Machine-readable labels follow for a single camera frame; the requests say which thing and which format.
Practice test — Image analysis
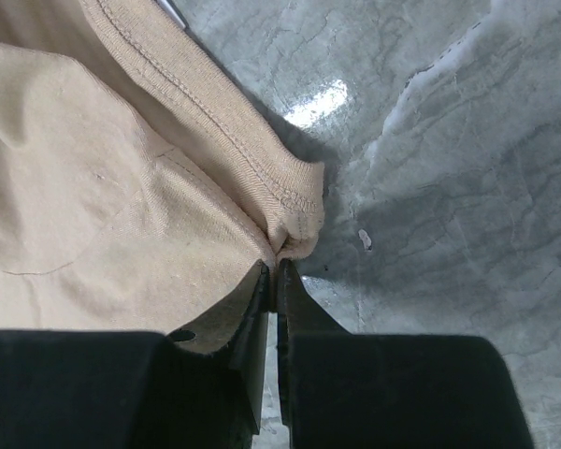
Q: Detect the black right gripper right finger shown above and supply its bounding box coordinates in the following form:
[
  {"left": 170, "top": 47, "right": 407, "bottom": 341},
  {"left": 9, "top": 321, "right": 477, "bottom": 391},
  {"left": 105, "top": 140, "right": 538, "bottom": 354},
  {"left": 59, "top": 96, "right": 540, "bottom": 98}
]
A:
[{"left": 277, "top": 260, "right": 533, "bottom": 448}]

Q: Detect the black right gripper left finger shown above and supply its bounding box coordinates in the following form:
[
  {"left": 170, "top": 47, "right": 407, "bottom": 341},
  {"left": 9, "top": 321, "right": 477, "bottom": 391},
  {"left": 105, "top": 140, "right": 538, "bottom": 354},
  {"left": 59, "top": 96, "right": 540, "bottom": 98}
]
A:
[{"left": 0, "top": 263, "right": 269, "bottom": 448}]

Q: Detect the beige t shirt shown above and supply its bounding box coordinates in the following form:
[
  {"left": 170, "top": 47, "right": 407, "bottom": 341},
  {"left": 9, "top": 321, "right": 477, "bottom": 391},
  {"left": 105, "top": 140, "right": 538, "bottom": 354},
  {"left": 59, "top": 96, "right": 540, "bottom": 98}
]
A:
[{"left": 0, "top": 1, "right": 324, "bottom": 333}]

